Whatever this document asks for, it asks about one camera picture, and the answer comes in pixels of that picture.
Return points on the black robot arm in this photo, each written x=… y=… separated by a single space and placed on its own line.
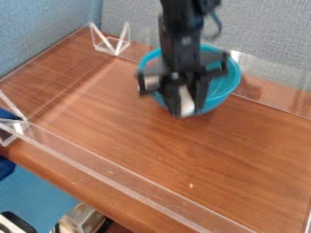
x=182 y=20

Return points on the white brown-capped toy mushroom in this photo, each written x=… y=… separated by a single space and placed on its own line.
x=154 y=84

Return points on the clear acrylic back barrier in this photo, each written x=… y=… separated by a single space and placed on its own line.
x=274 y=85

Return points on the clear acrylic barrier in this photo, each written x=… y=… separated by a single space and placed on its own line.
x=144 y=191
x=274 y=85

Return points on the black white object bottom-left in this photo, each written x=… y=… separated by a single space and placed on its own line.
x=12 y=224

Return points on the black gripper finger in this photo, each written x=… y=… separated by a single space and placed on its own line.
x=200 y=91
x=172 y=99

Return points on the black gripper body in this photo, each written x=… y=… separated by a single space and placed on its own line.
x=183 y=61

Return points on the metal frame under table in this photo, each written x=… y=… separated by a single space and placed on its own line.
x=83 y=219

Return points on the clear acrylic front barrier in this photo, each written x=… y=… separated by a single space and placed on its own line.
x=144 y=191

